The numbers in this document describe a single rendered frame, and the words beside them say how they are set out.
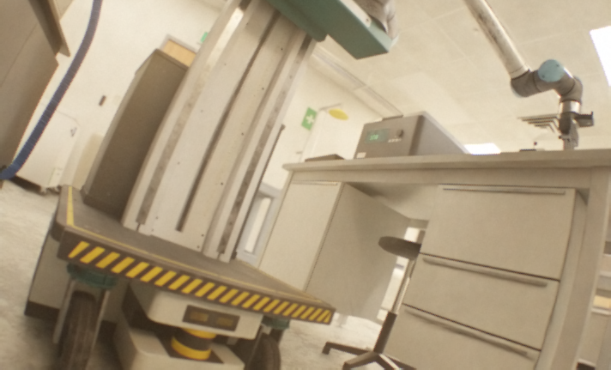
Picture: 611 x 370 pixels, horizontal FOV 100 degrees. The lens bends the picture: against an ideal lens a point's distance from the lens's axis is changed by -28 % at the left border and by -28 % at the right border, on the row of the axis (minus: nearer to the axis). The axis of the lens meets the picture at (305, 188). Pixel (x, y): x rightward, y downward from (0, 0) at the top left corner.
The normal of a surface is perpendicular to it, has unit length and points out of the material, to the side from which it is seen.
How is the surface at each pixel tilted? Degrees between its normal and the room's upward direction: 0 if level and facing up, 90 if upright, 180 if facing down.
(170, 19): 90
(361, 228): 90
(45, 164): 90
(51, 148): 90
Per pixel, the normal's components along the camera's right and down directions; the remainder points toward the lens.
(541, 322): -0.79, -0.38
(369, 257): 0.51, 0.03
